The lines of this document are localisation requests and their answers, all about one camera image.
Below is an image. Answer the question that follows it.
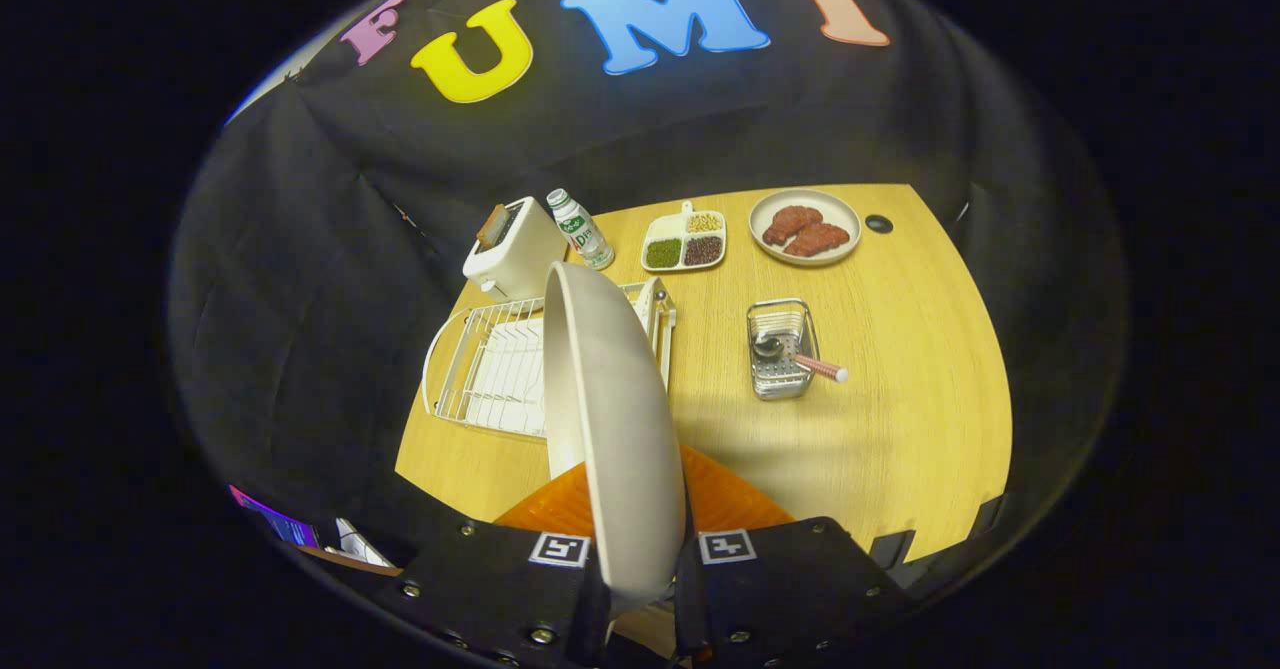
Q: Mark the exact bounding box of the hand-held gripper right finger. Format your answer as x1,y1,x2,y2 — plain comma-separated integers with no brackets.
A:
675,444,911,669

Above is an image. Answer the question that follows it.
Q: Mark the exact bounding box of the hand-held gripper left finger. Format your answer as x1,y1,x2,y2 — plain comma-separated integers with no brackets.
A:
395,459,611,669

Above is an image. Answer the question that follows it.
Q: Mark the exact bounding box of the beige round plate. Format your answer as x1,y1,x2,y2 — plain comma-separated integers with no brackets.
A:
543,261,688,618

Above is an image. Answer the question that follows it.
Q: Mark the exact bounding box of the metal wire basket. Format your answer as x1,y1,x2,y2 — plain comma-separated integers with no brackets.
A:
746,298,821,402

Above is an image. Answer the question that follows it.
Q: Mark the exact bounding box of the white wire dish rack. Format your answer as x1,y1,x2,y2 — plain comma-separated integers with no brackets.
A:
422,279,678,440

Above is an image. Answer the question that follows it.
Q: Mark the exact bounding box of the metal spoon with striped handle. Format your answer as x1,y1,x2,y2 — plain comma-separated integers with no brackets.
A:
752,333,849,385

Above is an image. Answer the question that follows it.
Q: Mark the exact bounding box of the beige plate with meat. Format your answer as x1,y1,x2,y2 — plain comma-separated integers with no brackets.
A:
748,188,863,268

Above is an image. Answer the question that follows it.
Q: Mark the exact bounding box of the purple lit screen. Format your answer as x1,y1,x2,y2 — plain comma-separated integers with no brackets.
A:
228,484,321,550

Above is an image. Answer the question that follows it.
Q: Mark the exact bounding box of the white toaster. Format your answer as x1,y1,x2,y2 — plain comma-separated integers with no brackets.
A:
462,197,569,302

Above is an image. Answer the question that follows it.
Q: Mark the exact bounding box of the black backdrop cloth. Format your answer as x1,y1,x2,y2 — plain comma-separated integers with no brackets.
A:
168,0,1129,590

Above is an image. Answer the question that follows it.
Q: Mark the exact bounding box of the red meat piece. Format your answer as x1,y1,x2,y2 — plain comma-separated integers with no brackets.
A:
783,223,851,258
762,206,824,247

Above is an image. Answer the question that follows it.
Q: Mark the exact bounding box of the plastic bottle with green label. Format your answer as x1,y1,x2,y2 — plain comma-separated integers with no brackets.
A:
546,188,616,271

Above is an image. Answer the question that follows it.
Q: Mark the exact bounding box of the white divided tray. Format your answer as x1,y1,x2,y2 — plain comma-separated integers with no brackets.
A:
641,201,728,274

